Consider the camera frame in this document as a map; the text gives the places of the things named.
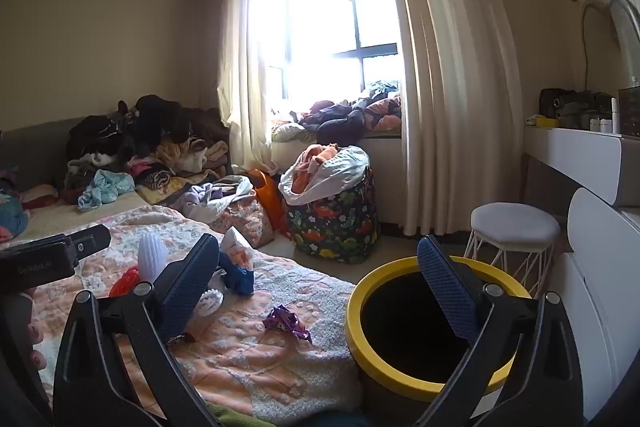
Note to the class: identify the white drawer cabinet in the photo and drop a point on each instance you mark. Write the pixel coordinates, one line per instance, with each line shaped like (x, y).
(605, 287)

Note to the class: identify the white snack packet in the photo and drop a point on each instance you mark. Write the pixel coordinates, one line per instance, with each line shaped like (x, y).
(234, 243)

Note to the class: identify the grey headboard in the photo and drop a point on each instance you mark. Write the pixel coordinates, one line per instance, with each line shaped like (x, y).
(30, 152)

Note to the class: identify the green cloth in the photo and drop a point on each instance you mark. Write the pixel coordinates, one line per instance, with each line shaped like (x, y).
(225, 417)

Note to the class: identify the orange garment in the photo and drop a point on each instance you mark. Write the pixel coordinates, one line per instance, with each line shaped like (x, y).
(315, 159)

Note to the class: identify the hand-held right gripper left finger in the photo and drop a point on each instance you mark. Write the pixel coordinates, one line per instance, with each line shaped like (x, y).
(185, 287)

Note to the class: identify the purple wrapper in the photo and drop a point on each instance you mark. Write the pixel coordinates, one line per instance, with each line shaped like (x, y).
(285, 319)

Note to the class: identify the white vanity desk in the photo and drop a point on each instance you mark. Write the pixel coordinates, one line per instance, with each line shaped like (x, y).
(575, 152)

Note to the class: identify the white cosmetic jar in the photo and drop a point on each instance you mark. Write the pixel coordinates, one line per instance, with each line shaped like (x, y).
(600, 125)

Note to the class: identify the white tube bottle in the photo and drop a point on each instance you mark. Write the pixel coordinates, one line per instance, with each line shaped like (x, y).
(615, 114)

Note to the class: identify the clear cosmetic organiser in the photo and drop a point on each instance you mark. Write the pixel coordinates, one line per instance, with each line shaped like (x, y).
(630, 112)

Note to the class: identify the silver-framed mirror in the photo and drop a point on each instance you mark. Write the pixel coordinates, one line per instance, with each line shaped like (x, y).
(629, 32)

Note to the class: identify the blue plastic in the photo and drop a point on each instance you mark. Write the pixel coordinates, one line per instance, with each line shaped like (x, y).
(240, 278)

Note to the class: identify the teal colourful cloth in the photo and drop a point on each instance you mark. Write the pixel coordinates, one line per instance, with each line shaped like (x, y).
(12, 212)

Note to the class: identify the person's left hand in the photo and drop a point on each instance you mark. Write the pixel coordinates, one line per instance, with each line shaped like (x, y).
(38, 334)

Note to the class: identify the heap of clothes on sill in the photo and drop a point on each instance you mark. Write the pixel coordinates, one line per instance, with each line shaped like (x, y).
(350, 114)

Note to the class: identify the floral fabric bag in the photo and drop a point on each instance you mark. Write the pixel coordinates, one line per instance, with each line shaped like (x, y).
(245, 219)

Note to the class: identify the orange white fluffy blanket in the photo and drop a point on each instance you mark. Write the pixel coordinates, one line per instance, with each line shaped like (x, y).
(240, 357)

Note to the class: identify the white ribbed plastic piece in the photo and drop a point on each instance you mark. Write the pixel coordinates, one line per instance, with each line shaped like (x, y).
(151, 254)

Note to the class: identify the pink cloth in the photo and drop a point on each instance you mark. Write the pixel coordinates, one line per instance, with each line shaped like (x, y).
(40, 196)

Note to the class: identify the black-framed window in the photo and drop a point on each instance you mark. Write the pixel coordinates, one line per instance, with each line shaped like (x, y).
(325, 17)

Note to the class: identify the white cloth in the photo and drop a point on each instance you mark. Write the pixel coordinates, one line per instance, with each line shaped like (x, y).
(345, 167)

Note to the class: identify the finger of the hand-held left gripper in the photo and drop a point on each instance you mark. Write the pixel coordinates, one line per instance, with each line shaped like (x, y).
(90, 238)

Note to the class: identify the dark toiletry bag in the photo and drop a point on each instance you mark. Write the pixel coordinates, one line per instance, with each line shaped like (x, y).
(565, 102)

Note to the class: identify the dinosaur print laundry bag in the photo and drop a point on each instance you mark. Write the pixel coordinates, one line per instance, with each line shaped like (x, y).
(335, 222)

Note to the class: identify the lavender and white clothes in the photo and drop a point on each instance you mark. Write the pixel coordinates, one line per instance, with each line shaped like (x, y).
(215, 199)

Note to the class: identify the thick cream curtain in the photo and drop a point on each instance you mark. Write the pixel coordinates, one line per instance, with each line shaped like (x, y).
(450, 82)

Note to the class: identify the light blue garment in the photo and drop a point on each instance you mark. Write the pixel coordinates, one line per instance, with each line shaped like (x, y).
(105, 189)

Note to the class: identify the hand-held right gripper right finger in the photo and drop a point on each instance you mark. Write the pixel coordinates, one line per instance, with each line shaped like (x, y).
(447, 292)

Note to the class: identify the pile of clothes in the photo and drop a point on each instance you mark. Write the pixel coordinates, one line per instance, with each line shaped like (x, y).
(150, 127)

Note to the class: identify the yellow box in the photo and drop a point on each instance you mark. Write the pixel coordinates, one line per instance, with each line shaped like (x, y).
(546, 123)

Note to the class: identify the orange bag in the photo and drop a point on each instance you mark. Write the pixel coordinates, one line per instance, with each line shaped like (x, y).
(270, 202)

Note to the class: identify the red wrapper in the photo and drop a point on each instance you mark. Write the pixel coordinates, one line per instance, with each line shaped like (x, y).
(125, 283)

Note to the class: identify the yellow-rimmed black trash bin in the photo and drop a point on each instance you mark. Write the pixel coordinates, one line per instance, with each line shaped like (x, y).
(365, 287)

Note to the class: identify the sheer cream curtain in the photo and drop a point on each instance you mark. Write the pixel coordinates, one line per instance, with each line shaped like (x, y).
(245, 57)

